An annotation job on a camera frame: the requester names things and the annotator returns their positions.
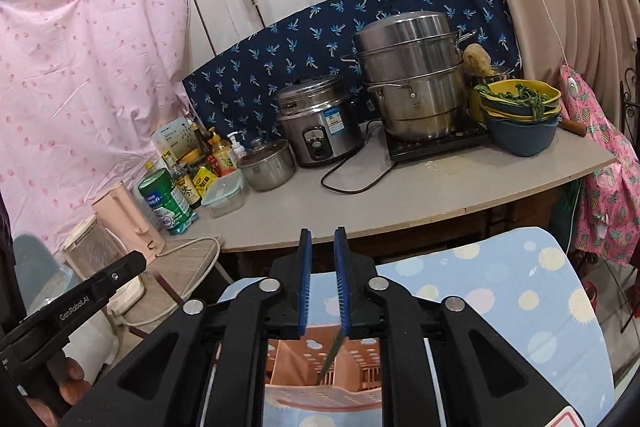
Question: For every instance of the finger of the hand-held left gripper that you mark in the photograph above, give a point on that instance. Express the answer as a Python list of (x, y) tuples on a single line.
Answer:
[(95, 289)]

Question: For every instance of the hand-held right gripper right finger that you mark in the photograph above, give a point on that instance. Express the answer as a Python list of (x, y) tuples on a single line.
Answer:
[(342, 282)]

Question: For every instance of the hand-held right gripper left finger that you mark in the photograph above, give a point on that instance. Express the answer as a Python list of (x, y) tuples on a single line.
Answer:
[(305, 282)]

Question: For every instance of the dark chopstick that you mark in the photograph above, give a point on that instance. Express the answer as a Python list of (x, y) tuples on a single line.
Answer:
[(330, 354)]

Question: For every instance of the pink perforated utensil holder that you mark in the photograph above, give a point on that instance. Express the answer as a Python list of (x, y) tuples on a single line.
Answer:
[(350, 367)]

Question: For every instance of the person's left hand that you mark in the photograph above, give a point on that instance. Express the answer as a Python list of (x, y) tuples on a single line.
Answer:
[(70, 379)]

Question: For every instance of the white blender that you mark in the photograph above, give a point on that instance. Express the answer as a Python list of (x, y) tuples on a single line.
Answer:
[(95, 252)]

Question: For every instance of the white appliance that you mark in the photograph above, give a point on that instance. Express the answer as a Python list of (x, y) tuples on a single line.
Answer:
[(30, 267)]

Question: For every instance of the pink electric kettle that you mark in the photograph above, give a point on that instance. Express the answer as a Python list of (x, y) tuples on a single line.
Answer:
[(125, 222)]

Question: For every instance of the green canister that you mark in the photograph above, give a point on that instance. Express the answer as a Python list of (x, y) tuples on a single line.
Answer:
[(162, 202)]

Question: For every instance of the glass container green lid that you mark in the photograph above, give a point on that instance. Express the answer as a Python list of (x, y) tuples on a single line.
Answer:
[(222, 199)]

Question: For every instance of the small steel pot glass lid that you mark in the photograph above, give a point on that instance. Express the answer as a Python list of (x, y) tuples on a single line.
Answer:
[(265, 169)]

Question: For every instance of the dark sauce bottle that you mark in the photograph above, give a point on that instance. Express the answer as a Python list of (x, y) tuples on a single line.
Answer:
[(185, 192)]

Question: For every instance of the yellow seasoning packet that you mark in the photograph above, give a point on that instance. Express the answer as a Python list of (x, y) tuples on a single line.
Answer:
[(205, 179)]

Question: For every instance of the white pump bottle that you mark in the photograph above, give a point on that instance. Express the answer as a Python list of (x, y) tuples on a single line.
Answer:
[(236, 148)]

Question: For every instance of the yellow oil bottle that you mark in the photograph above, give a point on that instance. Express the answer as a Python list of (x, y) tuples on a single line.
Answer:
[(222, 154)]

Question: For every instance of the blue planet print blanket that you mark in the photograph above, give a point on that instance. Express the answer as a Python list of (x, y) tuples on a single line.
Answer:
[(500, 287)]

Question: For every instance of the steel rice cooker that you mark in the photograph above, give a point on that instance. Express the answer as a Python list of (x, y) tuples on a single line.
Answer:
[(312, 122)]

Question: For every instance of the black induction cooker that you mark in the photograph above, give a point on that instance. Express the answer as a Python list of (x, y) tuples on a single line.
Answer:
[(435, 149)]

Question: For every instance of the stacked steel steamer pot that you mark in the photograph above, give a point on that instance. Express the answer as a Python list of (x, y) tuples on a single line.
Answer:
[(415, 102)]

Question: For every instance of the pink spotted curtain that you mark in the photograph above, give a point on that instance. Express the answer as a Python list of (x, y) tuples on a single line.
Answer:
[(90, 82)]

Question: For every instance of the blue plastic basin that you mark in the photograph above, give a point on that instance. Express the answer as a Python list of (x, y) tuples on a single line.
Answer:
[(520, 137)]

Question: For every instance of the navy palm print cloth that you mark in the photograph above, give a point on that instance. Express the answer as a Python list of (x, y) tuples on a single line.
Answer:
[(280, 52)]

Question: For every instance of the green leafy vegetables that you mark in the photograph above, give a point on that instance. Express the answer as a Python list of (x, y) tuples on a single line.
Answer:
[(520, 96)]

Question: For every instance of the loofah sponge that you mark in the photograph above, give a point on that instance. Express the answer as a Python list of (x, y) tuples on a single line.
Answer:
[(477, 59)]

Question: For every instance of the yellow plastic basin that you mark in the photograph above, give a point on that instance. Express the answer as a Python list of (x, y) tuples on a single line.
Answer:
[(551, 94)]

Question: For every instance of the pink pineapple print cloth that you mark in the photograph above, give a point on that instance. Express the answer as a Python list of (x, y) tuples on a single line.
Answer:
[(610, 187)]

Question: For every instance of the black metal rack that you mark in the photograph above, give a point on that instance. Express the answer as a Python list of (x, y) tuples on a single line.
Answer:
[(630, 107)]

